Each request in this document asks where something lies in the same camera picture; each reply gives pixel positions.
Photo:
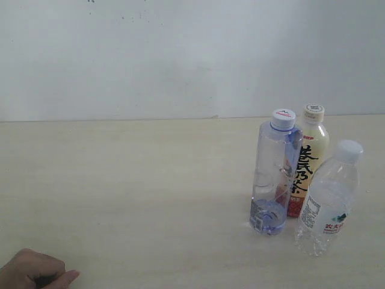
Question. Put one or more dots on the person's bare hand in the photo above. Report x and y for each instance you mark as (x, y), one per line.
(31, 269)

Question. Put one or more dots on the tall clear blue-tinted bottle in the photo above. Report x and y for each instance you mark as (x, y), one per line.
(278, 150)

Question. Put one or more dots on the milk tea bottle cream cap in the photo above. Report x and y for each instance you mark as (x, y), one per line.
(314, 146)

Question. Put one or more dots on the clear water bottle white cap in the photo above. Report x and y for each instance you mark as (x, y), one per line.
(329, 199)

